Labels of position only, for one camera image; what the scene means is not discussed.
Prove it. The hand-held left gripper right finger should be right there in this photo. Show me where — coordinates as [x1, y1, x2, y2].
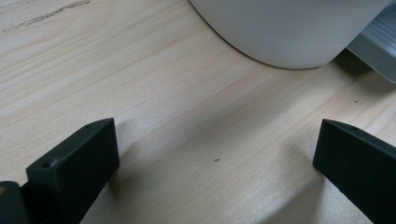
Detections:
[312, 119, 396, 224]

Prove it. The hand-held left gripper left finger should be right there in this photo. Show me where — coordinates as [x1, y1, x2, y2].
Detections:
[20, 118, 120, 224]

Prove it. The grey metal rail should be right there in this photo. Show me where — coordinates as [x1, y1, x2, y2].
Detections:
[346, 2, 396, 84]

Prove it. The white round container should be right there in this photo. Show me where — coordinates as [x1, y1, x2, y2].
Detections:
[189, 0, 394, 70]

